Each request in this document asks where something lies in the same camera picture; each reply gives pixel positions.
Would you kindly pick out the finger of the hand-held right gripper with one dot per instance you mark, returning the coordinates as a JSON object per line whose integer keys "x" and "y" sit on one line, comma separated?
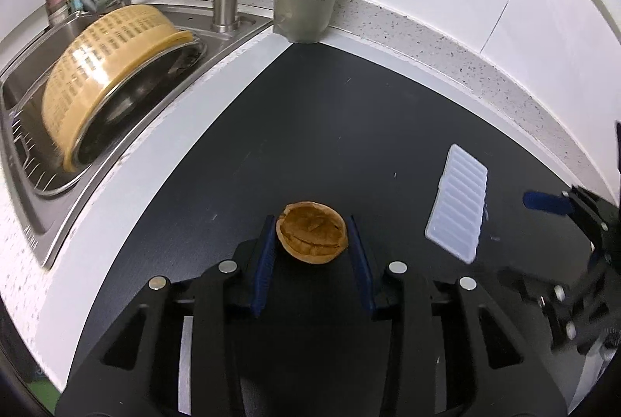
{"x": 533, "y": 283}
{"x": 548, "y": 202}

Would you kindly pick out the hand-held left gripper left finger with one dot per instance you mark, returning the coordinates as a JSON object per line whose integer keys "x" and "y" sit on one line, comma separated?
{"x": 262, "y": 271}

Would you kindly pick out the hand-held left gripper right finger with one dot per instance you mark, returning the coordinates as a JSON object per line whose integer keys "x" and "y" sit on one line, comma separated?
{"x": 361, "y": 266}

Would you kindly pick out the brown walnut shell half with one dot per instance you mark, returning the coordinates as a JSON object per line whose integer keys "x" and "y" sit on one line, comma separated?
{"x": 310, "y": 232}

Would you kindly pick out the white ridged plastic tray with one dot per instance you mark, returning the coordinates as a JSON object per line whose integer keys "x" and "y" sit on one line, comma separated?
{"x": 458, "y": 203}

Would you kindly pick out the black counter mat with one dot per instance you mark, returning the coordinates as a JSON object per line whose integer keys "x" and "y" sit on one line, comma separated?
{"x": 339, "y": 130}

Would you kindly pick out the steel bowl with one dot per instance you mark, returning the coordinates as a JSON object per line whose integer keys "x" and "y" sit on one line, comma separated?
{"x": 140, "y": 106}

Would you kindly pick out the stainless steel sink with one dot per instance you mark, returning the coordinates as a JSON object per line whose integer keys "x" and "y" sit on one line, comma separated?
{"x": 34, "y": 227}

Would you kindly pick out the yellow plastic colander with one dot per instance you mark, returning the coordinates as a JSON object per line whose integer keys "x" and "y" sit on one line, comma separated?
{"x": 97, "y": 67}

